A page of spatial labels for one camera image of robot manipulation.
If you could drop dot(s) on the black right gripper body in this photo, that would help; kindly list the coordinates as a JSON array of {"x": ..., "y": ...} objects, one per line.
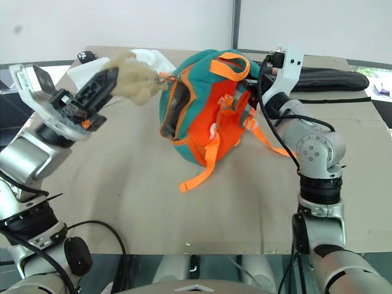
[{"x": 269, "y": 82}]

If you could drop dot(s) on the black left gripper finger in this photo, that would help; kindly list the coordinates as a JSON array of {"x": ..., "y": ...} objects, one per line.
[
  {"x": 98, "y": 80},
  {"x": 104, "y": 98}
]

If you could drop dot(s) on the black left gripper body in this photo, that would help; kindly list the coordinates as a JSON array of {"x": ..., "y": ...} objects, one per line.
[{"x": 72, "y": 111}]

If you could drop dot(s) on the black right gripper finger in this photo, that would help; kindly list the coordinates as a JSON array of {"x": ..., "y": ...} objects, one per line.
[{"x": 249, "y": 83}]

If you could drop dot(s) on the beige fluffy plush toy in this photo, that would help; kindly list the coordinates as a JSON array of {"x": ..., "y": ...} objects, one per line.
[{"x": 137, "y": 81}]

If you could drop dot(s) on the orange and teal backpack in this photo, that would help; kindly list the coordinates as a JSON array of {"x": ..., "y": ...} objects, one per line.
[{"x": 211, "y": 122}]

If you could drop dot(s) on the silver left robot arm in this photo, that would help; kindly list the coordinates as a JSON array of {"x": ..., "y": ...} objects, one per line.
[{"x": 21, "y": 159}]

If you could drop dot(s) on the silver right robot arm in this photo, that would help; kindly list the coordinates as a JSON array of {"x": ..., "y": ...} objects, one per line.
[{"x": 318, "y": 147}]

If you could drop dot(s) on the white box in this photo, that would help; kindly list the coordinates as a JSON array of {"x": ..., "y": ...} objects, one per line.
[{"x": 84, "y": 73}]

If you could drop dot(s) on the small black and white toy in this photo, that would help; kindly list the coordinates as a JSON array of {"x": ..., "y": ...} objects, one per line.
[{"x": 87, "y": 56}]

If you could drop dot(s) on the black flat bag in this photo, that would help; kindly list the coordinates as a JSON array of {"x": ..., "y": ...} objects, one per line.
[{"x": 330, "y": 80}]

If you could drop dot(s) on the white plastic bag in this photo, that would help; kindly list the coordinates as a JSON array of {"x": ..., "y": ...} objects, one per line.
[{"x": 157, "y": 59}]

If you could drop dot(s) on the tan table cover sheet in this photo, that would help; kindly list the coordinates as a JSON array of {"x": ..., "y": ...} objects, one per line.
[{"x": 122, "y": 183}]

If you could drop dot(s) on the silver left robot leg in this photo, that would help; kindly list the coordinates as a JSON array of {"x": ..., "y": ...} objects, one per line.
[{"x": 170, "y": 268}]

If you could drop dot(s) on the silver robot leg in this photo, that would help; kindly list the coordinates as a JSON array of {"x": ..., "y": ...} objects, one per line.
[
  {"x": 258, "y": 271},
  {"x": 170, "y": 268}
]

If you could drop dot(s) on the silver right robot leg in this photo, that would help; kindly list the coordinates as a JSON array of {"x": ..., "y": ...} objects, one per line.
[{"x": 258, "y": 271}]

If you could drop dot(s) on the silver robot torso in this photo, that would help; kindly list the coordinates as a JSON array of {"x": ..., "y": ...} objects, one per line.
[{"x": 196, "y": 286}]

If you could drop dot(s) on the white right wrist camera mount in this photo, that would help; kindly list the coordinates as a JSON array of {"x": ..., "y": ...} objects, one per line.
[{"x": 289, "y": 69}]

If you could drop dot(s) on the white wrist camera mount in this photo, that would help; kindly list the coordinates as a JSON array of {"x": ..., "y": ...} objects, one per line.
[
  {"x": 32, "y": 99},
  {"x": 289, "y": 69}
]

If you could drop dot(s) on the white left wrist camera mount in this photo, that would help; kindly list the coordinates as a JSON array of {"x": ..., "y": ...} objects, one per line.
[{"x": 32, "y": 99}]

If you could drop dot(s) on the dark window frame post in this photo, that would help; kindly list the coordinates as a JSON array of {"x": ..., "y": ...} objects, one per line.
[{"x": 235, "y": 24}]

